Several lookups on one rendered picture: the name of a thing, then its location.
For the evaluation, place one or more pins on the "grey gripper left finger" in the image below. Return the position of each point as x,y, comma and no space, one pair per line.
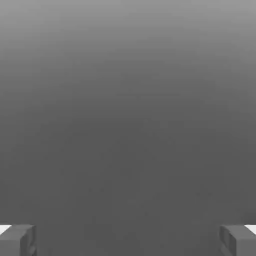
16,240

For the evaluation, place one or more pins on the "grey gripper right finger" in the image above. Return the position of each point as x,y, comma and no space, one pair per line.
240,240

